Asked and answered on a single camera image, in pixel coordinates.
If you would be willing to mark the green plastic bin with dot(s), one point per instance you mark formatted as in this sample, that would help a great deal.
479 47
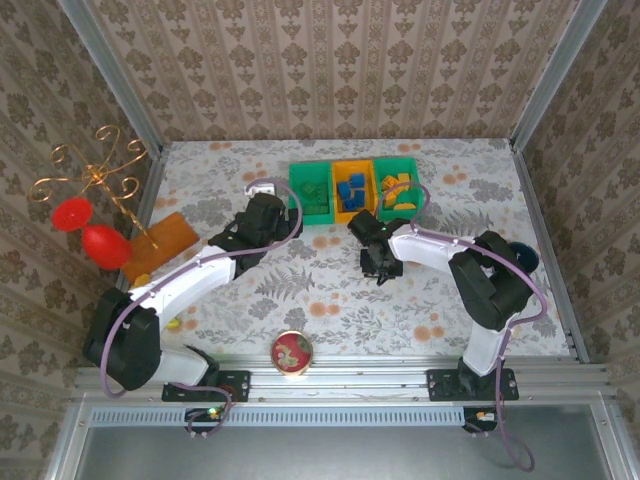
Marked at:
400 215
312 220

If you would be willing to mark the long green lego brick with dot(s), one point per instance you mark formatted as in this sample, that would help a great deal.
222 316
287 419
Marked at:
318 207
312 190

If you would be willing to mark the orange plastic bin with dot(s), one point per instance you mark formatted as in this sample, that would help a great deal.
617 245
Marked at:
352 217

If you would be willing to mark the blue lego brick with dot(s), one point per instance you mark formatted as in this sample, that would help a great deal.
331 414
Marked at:
359 196
350 204
345 191
356 179

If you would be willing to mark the orange lego brick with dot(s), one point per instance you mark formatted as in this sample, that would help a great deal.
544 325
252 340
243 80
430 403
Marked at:
395 192
403 178
390 181

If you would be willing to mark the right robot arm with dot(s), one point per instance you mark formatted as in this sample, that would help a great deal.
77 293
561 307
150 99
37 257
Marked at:
425 250

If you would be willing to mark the floral patterned tablecloth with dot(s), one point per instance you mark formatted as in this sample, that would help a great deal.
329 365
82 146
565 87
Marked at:
325 310

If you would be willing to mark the orange wooden block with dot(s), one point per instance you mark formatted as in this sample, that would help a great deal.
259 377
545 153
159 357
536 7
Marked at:
175 235

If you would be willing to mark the round red patterned dish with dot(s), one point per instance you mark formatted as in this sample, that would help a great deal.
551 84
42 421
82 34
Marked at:
291 352

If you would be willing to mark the dark blue bowl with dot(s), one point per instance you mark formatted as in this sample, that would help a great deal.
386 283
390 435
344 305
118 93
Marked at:
530 257

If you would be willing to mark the red plastic goblet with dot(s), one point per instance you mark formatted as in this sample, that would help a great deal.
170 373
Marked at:
105 247

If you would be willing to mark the grey metal panel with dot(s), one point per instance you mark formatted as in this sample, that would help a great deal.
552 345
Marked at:
325 455

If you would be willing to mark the aluminium front rail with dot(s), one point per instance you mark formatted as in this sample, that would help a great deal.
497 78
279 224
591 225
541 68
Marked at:
350 385

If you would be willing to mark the aluminium side rail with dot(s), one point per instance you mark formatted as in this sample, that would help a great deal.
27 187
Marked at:
529 190
151 185

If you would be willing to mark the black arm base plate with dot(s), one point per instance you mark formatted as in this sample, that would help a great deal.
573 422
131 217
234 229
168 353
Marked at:
440 385
240 385

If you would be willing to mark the aluminium frame post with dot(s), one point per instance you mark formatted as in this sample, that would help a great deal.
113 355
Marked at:
555 75
113 75

